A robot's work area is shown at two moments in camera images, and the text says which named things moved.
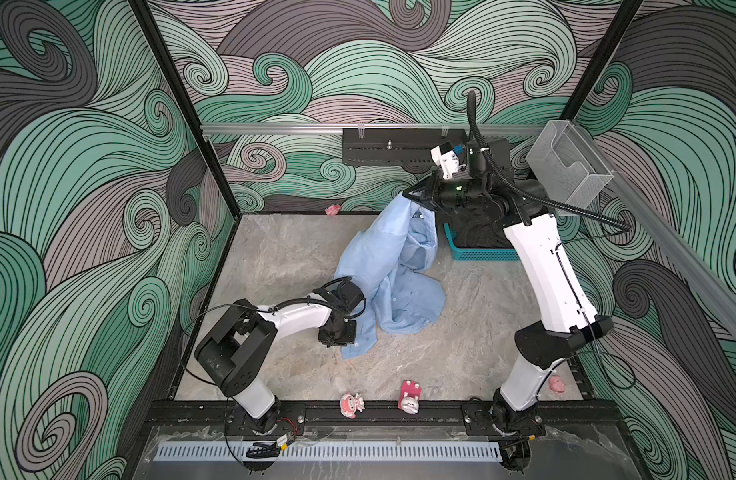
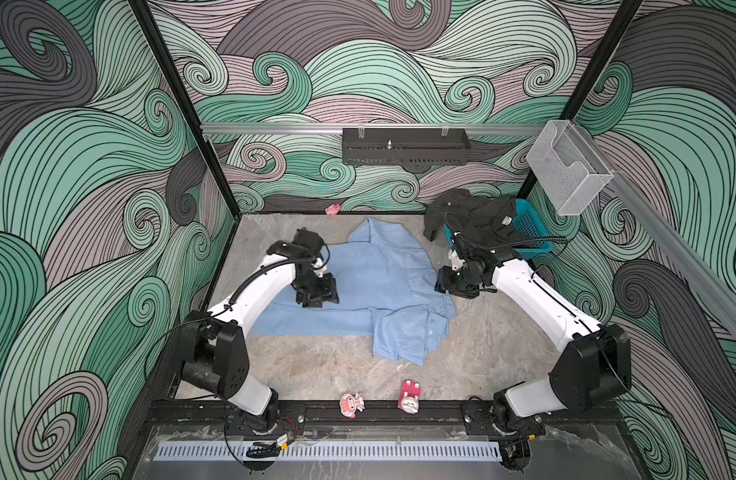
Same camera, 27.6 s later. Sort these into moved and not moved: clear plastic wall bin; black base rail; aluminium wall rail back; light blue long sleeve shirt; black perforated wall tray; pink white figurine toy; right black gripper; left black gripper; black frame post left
Moved: right black gripper; light blue long sleeve shirt; left black gripper
Not moved: pink white figurine toy; clear plastic wall bin; aluminium wall rail back; black frame post left; black perforated wall tray; black base rail
